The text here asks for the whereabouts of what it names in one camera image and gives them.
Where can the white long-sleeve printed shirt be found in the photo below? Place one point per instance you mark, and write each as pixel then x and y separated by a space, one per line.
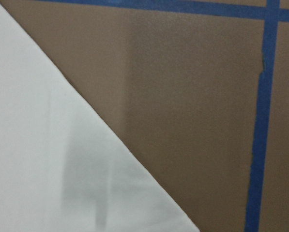
pixel 62 169

